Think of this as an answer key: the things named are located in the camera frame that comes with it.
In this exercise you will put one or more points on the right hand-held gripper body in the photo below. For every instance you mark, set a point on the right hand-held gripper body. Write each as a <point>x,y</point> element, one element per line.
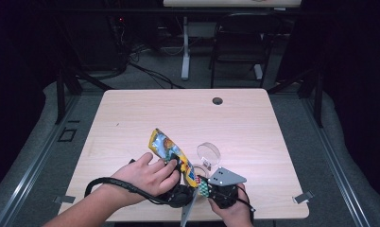
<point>224,189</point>

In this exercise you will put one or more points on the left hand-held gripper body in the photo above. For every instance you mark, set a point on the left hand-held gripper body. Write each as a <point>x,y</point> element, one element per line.
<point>178,197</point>

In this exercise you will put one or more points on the yellow spouted pouch green cap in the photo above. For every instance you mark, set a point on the yellow spouted pouch green cap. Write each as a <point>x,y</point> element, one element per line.
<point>161,146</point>

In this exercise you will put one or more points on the clear glass jar hinged lid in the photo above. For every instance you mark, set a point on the clear glass jar hinged lid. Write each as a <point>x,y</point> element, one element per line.
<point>208,154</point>

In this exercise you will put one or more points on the person's right hand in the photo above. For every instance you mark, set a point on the person's right hand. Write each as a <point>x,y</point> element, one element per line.
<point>232,217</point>

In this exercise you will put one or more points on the person's left hand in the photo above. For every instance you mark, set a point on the person's left hand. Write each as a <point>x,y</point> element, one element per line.
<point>147,179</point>

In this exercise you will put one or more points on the grey tape strip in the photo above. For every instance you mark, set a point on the grey tape strip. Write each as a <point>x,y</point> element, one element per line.
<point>64,199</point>
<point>303,197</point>

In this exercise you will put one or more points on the white desk leg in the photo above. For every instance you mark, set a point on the white desk leg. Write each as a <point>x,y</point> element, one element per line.
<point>185,47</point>

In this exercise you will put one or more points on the black metal stand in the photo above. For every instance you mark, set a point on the black metal stand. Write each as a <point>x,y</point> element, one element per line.
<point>60,94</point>
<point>318,101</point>

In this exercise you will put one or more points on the dark equipment with red light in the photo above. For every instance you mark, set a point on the dark equipment with red light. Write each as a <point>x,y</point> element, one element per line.
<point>119,41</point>

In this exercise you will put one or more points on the black chair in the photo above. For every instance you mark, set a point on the black chair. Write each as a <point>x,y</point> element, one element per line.
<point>241,38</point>

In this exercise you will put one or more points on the metal floor rail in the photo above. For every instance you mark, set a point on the metal floor rail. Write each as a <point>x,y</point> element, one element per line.
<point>37,160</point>
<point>336,164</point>

